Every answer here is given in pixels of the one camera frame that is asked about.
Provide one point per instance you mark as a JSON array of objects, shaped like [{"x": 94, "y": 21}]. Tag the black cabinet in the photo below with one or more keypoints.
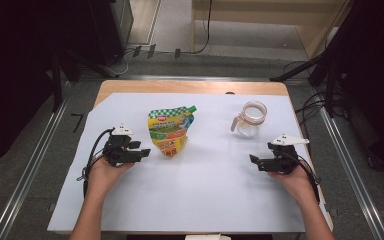
[{"x": 111, "y": 30}]

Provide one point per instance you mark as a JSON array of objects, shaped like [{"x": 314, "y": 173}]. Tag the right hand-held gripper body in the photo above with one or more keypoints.
[{"x": 285, "y": 160}]

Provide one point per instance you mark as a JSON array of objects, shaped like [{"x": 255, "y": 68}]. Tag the black stand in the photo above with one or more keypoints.
[
  {"x": 330, "y": 66},
  {"x": 57, "y": 80}
]

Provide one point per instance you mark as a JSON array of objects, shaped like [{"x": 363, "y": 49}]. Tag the wooden shelf unit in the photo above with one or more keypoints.
[{"x": 246, "y": 10}]

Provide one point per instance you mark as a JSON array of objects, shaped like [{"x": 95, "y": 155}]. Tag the white box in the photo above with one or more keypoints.
[{"x": 206, "y": 237}]

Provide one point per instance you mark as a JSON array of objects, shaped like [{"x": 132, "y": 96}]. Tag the person's left hand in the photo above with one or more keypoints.
[{"x": 101, "y": 176}]

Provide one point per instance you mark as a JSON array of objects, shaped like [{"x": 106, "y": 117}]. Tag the glass jar with beige rim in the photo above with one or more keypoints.
[{"x": 250, "y": 118}]

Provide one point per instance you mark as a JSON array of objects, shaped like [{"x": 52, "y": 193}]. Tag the yellow seasoning pouch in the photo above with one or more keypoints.
[{"x": 170, "y": 133}]

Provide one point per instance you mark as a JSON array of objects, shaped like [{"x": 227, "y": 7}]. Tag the small black floor block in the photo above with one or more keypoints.
[
  {"x": 151, "y": 51},
  {"x": 177, "y": 53},
  {"x": 137, "y": 51}
]

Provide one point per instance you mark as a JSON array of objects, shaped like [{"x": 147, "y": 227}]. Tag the person's right hand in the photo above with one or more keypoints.
[{"x": 293, "y": 183}]

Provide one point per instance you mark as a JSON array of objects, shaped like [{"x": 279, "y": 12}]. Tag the metal floor rail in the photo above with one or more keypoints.
[
  {"x": 30, "y": 173},
  {"x": 353, "y": 173}
]

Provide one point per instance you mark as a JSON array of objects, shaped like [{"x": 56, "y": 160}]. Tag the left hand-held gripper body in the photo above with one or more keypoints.
[{"x": 118, "y": 151}]

